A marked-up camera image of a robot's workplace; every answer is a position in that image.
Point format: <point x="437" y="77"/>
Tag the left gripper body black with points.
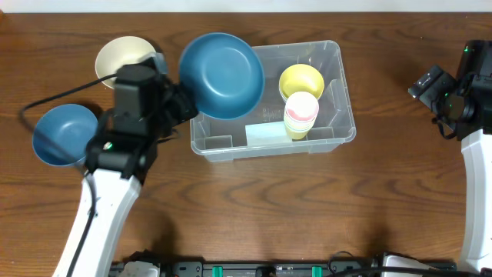
<point x="184" y="105"/>

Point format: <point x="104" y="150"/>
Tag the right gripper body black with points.
<point x="429" y="86"/>

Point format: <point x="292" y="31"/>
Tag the dark blue bowl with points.
<point x="61" y="135"/>
<point x="224" y="74"/>

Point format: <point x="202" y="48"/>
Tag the cream large bowl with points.
<point x="121" y="51"/>

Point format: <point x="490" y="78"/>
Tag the yellow cup front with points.
<point x="296" y="135"/>

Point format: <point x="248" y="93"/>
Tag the pink cup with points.
<point x="302" y="106"/>

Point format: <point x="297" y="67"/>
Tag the yellow small bowl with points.
<point x="301" y="78"/>

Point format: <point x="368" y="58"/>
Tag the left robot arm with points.
<point x="117" y="161"/>

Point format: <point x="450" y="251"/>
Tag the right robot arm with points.
<point x="461" y="105"/>

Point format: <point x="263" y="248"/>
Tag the clear plastic storage bin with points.
<point x="284" y="122"/>

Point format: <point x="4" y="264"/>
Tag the white label in bin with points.
<point x="263" y="134"/>

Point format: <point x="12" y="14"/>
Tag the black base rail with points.
<point x="199" y="269"/>

